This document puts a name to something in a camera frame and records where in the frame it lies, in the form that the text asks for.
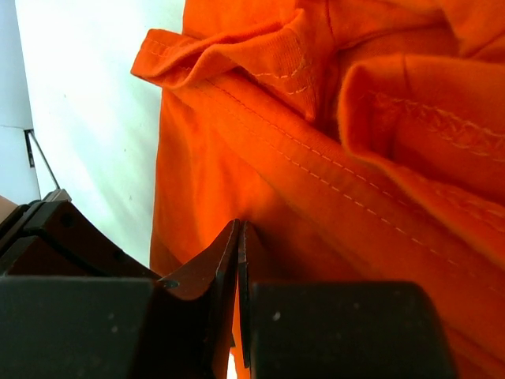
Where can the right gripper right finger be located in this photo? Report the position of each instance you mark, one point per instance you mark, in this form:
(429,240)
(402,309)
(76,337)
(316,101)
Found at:
(255,264)

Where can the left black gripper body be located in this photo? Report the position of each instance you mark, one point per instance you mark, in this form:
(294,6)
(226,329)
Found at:
(53,238)

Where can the orange t shirt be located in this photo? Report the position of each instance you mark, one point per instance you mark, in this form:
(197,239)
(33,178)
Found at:
(362,139)

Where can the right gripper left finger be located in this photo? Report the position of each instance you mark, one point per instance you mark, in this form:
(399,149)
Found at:
(192,332)

